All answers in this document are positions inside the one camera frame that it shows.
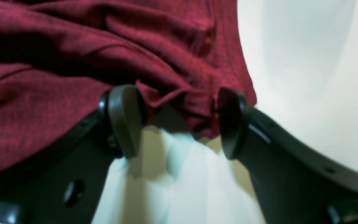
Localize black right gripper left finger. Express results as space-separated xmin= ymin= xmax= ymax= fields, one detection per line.
xmin=0 ymin=85 xmax=142 ymax=224

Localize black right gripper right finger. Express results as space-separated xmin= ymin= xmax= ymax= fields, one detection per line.
xmin=218 ymin=87 xmax=358 ymax=224

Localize dark red t-shirt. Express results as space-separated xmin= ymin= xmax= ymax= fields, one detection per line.
xmin=0 ymin=0 xmax=257 ymax=171

